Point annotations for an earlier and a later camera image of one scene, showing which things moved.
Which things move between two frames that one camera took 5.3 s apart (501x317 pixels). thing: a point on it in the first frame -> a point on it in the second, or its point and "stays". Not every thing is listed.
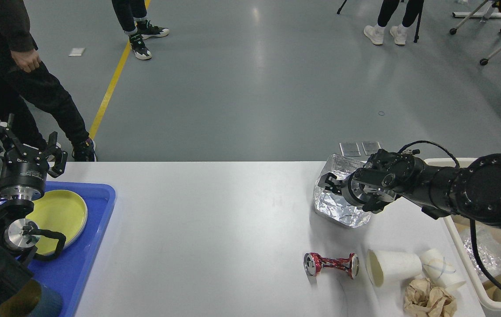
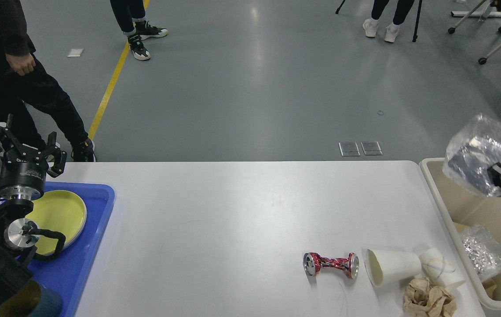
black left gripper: [22, 178] stays
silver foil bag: [332, 206] -> [477, 145]
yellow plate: [63, 211] stays
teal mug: [33, 300] stays
